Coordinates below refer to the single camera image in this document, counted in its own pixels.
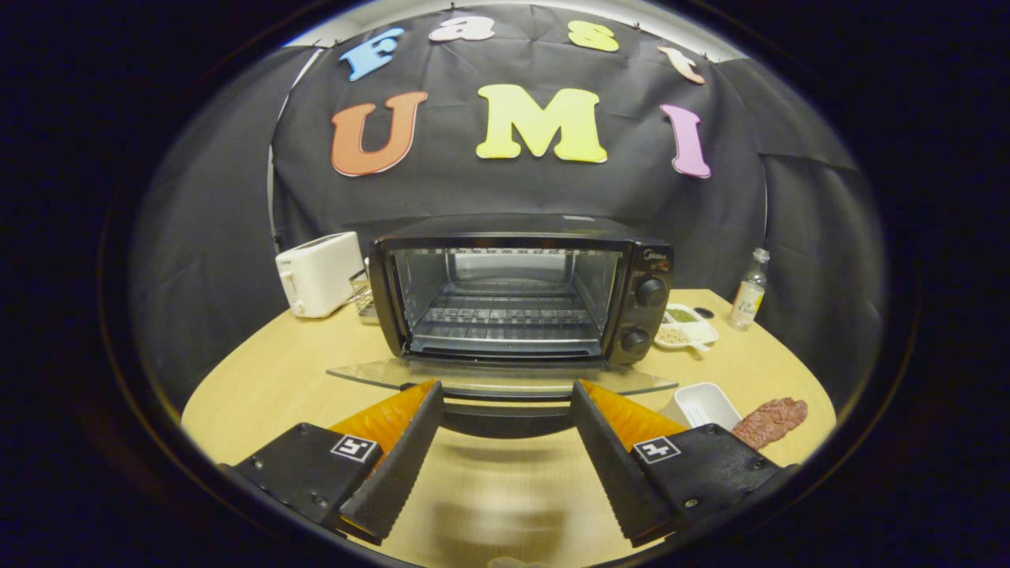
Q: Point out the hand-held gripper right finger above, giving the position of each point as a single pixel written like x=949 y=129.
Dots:
x=611 y=465

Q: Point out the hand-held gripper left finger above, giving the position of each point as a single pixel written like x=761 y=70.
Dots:
x=402 y=465

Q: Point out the black toaster oven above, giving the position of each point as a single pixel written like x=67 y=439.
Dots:
x=647 y=315

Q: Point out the red-brown meat slice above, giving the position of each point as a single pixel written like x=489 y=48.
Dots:
x=769 y=422

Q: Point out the white bread toaster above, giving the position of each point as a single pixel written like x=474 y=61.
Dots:
x=316 y=276

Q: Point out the white rectangular tray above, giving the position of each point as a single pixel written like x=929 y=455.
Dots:
x=702 y=406

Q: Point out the white divided dish with grains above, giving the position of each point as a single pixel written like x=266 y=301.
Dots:
x=694 y=329

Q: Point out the clear glass bottle yellow label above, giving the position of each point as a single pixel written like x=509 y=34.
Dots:
x=748 y=300

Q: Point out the black backdrop cloth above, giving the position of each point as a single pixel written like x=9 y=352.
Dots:
x=473 y=189

